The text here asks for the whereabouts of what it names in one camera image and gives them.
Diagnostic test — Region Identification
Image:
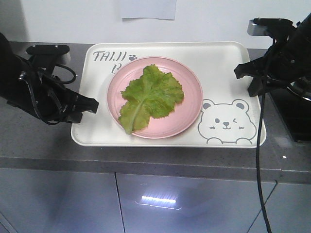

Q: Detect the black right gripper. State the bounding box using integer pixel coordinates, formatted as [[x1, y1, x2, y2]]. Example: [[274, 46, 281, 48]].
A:
[[234, 36, 311, 97]]

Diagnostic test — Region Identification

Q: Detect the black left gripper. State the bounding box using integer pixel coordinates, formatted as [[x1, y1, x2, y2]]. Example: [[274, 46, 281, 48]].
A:
[[24, 70, 99, 123]]

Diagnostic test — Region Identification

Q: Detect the green lettuce leaf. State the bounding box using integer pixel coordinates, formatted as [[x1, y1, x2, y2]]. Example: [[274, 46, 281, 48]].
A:
[[118, 64, 185, 134]]

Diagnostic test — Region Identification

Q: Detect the pink round plate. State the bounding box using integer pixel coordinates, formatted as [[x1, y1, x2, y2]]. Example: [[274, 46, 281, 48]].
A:
[[107, 57, 203, 139]]

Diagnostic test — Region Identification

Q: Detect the cream bear serving tray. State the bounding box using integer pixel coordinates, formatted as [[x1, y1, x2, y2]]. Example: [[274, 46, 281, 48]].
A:
[[71, 42, 266, 149]]

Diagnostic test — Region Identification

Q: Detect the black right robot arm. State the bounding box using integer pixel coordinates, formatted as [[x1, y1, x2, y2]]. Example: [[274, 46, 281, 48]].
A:
[[234, 16, 311, 97]]

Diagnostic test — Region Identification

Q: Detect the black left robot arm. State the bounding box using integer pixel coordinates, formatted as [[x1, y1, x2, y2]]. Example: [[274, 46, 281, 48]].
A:
[[0, 34, 99, 125]]

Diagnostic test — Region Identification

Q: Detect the black gas cooktop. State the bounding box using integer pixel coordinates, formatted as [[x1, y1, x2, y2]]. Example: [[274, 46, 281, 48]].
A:
[[270, 77, 311, 143]]

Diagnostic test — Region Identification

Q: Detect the white paper sheet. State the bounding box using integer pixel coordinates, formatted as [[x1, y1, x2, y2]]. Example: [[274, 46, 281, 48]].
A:
[[120, 0, 177, 20]]

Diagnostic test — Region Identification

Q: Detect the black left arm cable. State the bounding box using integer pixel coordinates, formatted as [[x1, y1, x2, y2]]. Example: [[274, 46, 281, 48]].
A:
[[19, 62, 78, 126]]

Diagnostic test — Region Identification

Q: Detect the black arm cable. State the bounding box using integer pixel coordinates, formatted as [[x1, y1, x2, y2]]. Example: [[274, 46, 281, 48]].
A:
[[255, 36, 277, 233], [19, 62, 78, 126]]

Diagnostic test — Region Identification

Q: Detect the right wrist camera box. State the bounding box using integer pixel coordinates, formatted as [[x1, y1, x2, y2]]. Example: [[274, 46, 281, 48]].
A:
[[247, 18, 294, 38]]

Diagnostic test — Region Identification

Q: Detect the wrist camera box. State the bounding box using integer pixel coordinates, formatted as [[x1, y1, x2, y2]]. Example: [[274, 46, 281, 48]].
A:
[[26, 45, 71, 73], [247, 18, 294, 38]]

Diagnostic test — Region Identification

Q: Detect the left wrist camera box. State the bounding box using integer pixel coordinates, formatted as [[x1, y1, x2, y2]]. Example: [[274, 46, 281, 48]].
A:
[[26, 45, 71, 73]]

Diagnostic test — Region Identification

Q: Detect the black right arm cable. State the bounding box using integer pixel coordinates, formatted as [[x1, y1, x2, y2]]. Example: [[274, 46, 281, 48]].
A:
[[255, 36, 277, 233]]

